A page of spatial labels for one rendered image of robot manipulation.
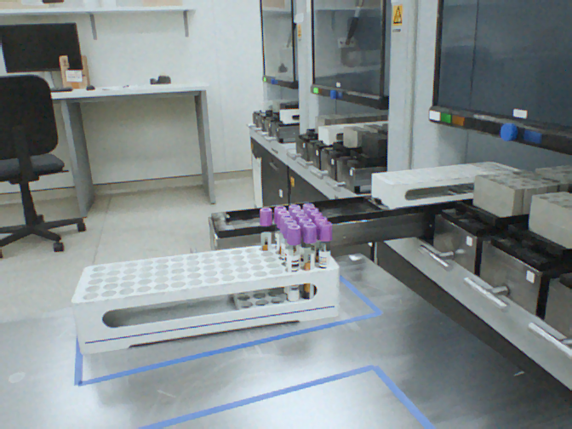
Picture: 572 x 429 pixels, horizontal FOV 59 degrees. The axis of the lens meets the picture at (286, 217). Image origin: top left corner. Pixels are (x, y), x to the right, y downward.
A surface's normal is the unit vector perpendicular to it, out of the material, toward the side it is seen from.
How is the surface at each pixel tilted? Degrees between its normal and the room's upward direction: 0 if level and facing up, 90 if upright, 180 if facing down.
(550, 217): 90
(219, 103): 90
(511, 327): 90
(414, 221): 90
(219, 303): 0
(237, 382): 0
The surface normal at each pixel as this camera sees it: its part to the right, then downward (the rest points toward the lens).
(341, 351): -0.04, -0.95
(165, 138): 0.25, 0.30
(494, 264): -0.97, 0.11
